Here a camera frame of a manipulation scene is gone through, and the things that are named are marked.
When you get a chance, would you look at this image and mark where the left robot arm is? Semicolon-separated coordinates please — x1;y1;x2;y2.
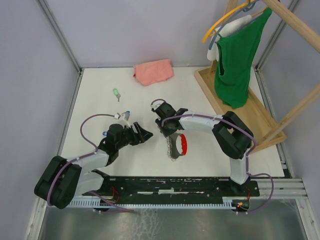
34;122;154;209

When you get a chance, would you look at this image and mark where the purple cable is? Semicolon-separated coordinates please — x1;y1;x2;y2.
47;113;137;213
149;98;275;215

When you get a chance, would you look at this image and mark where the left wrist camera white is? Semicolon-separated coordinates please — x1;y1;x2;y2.
114;111;131;127

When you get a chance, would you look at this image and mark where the blue grey hanger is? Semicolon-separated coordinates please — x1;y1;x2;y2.
208;0;270;45

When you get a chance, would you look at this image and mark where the white cable duct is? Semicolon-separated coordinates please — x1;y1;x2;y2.
67;196;236;210

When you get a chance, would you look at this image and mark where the folded pink cloth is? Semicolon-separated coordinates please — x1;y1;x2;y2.
133;58;174;86

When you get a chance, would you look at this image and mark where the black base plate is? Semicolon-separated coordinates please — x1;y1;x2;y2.
95;176;260;204

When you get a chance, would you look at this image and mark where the wooden clothes rack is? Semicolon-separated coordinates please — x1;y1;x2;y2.
194;0;320;152

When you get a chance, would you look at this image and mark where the right aluminium frame post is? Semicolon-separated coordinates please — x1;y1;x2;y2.
252;10;287;73

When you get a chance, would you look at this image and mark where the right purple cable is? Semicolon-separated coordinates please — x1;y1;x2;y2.
149;98;275;215

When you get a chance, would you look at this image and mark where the yellow hanger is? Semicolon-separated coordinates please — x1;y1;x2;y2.
202;0;255;43

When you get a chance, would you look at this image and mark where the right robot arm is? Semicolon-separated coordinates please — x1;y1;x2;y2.
151;101;257;196

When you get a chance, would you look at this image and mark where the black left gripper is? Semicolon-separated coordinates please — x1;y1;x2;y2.
116;121;153;150

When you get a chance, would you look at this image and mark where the metal key organizer red handle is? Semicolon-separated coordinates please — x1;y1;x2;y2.
166;133;188;162

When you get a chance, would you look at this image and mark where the key with green tag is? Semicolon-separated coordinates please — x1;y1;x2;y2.
112;88;121;102

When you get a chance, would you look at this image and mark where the aluminium corner frame post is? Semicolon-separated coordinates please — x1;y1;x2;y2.
36;0;82;73

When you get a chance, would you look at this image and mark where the green shirt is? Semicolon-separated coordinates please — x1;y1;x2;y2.
214;7;272;109

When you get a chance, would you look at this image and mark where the white garment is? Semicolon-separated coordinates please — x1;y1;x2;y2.
206;14;252;61

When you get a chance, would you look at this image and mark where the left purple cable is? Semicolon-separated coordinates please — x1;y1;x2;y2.
47;113;137;213

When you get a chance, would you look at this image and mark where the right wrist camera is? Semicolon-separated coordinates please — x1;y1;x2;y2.
150;101;164;112

